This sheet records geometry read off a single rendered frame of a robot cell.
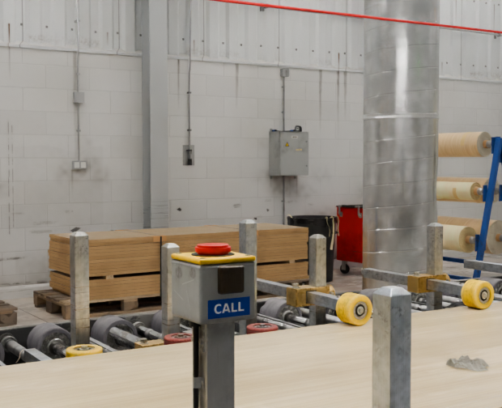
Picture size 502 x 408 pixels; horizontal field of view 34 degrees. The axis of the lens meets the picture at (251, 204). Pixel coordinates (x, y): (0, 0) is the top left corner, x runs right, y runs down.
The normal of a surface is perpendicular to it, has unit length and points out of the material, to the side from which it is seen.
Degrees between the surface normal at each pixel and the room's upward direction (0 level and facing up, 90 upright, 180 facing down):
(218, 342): 90
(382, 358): 90
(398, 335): 90
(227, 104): 90
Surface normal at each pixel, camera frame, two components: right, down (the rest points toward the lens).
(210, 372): 0.52, 0.04
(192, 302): -0.85, 0.03
